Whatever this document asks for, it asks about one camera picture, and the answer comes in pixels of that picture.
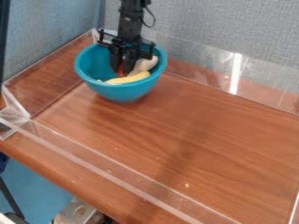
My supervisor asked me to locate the plush mushroom toy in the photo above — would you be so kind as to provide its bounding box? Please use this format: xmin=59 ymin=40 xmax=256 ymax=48
xmin=116 ymin=56 xmax=159 ymax=77

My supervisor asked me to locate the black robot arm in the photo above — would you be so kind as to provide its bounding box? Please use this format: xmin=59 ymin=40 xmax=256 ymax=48
xmin=97 ymin=0 xmax=155 ymax=74

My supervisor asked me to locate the black cable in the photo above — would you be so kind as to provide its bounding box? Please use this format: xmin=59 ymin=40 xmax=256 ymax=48
xmin=140 ymin=0 xmax=156 ymax=29

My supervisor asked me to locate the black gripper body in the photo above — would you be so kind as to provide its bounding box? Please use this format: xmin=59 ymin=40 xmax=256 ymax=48
xmin=97 ymin=29 xmax=155 ymax=60

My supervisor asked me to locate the clear acrylic barrier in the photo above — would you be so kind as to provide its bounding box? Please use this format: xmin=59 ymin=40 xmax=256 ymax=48
xmin=0 ymin=34 xmax=299 ymax=224

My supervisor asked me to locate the yellow plush banana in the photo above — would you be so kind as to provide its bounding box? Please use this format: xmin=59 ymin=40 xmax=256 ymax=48
xmin=105 ymin=71 xmax=151 ymax=85

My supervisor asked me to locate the dark foreground pole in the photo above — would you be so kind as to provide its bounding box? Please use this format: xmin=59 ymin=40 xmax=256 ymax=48
xmin=0 ymin=0 xmax=11 ymax=86

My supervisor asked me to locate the black stand leg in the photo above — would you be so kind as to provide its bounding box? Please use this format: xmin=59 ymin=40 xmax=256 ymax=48
xmin=0 ymin=177 xmax=28 ymax=224

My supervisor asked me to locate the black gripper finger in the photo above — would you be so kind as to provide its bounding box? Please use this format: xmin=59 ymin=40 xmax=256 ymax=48
xmin=109 ymin=46 xmax=123 ymax=72
xmin=124 ymin=51 xmax=137 ymax=74

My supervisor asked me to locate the white object under table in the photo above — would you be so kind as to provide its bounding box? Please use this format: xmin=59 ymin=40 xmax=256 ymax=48
xmin=51 ymin=198 xmax=104 ymax=224

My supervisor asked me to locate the blue plastic bowl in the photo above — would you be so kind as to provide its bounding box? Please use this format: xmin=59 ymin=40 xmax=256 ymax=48
xmin=73 ymin=44 xmax=168 ymax=102

